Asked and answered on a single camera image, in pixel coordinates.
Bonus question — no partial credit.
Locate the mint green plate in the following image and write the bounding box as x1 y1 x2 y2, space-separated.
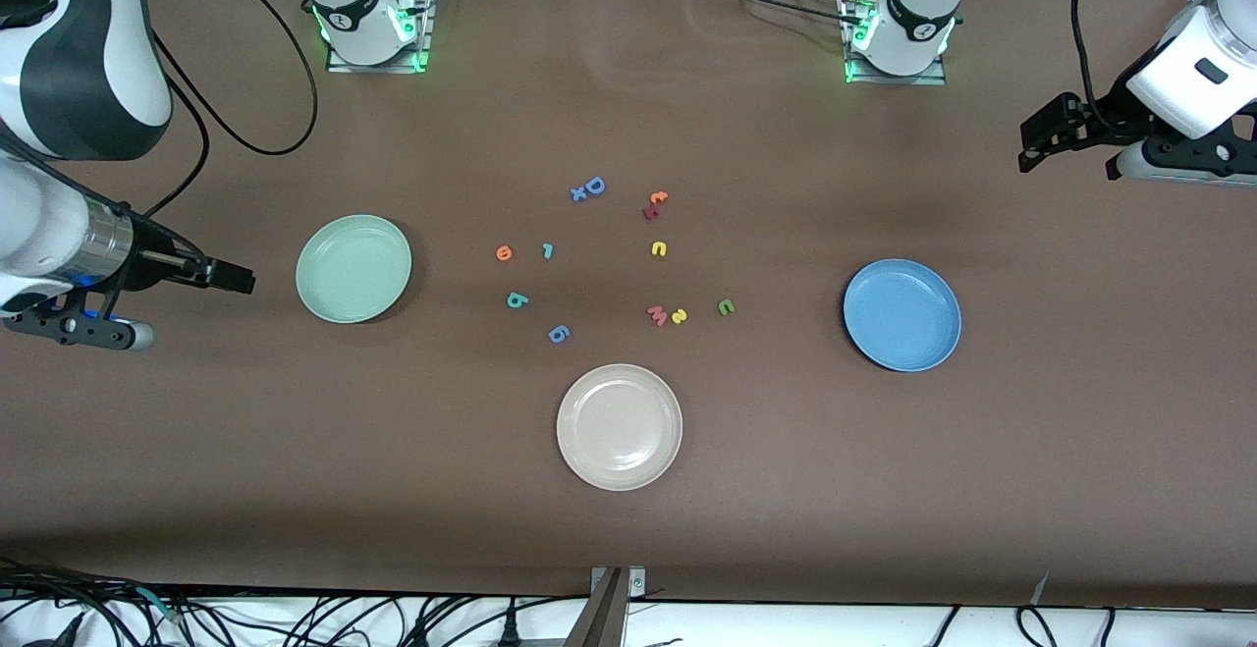
296 214 413 325

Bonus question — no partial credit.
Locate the brown table cover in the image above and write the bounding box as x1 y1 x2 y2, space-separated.
0 0 1257 609

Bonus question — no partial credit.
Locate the blue plate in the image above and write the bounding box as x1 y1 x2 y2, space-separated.
843 258 962 373

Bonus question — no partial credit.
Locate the beige plate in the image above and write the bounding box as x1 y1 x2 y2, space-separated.
556 363 683 492

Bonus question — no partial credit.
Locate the aluminium profile bar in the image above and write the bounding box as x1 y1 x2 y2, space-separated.
563 568 629 647

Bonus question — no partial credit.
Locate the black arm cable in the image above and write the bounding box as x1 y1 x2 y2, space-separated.
1070 0 1130 137
137 0 320 221

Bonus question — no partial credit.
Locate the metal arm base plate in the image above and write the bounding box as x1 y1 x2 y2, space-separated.
326 0 435 74
843 0 949 86

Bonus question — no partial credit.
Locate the teal tipped floor cable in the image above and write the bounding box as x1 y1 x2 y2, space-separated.
133 586 188 625

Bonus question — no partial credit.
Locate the metal corner bracket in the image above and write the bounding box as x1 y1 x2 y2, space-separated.
589 566 647 599

